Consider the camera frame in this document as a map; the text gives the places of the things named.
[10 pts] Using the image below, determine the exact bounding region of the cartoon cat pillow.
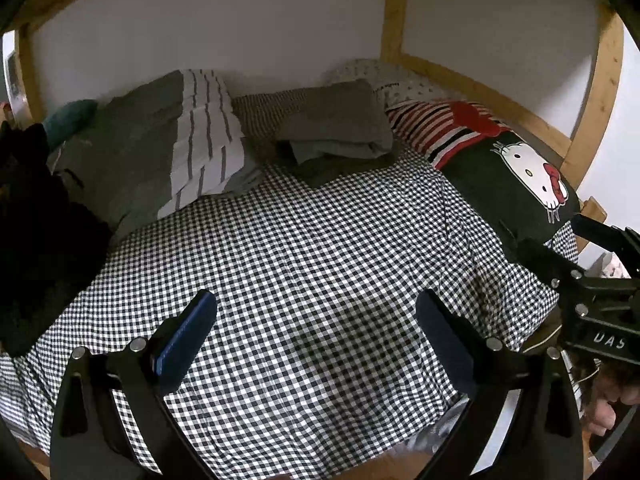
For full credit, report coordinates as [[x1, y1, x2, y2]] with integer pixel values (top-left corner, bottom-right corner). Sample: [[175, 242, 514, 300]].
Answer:
[[385, 100, 583, 242]]

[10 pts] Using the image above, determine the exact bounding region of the white dotted pillow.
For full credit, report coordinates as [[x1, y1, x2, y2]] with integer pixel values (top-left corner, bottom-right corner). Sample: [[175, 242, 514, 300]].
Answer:
[[327, 58, 453, 109]]

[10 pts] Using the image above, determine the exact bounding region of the wooden bed frame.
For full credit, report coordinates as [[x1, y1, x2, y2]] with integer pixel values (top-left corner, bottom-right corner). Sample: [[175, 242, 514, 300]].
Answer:
[[10, 0, 626, 256]]

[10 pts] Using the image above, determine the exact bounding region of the black white checkered bed sheet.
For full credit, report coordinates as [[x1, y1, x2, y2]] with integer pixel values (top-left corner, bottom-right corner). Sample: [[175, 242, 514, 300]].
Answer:
[[0, 147, 581, 476]]

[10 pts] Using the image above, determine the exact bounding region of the teal cushion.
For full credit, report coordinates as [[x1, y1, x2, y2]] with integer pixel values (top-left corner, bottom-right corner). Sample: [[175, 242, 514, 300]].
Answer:
[[42, 98, 100, 152]]

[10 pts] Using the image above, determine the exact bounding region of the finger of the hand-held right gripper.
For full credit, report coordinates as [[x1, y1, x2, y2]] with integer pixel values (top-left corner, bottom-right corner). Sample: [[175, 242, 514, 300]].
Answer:
[[516, 239, 587, 288], [571, 213, 640, 277]]

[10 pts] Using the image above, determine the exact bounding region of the grey white striped pillow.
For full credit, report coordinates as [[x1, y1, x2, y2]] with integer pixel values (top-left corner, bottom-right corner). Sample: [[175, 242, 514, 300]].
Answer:
[[50, 69, 266, 235]]

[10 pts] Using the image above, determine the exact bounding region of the person's right hand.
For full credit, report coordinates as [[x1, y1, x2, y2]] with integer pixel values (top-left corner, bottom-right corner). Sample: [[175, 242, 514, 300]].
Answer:
[[581, 362, 640, 442]]

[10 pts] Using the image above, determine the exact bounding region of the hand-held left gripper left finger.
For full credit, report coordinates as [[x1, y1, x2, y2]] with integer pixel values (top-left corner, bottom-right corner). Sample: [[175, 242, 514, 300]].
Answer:
[[50, 289, 218, 480]]

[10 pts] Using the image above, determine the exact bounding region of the light grey folded cloth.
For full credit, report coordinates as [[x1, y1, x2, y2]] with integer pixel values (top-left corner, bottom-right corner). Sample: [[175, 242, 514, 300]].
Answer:
[[289, 137, 395, 167]]

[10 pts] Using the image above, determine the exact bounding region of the black clothing pile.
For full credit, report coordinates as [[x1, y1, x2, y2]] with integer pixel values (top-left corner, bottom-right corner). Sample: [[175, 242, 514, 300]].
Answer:
[[0, 119, 114, 360]]

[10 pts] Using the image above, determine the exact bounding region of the small checked pillow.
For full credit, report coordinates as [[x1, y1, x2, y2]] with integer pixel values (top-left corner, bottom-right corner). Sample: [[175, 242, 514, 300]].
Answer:
[[231, 87, 312, 152]]

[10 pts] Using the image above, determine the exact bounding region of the dark grey folded cloth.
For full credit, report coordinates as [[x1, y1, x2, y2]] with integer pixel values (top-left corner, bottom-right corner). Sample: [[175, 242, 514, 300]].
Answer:
[[289, 152, 402, 189]]

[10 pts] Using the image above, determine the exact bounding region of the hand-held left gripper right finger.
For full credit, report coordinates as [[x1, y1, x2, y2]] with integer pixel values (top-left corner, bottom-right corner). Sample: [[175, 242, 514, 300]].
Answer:
[[415, 288, 586, 480]]

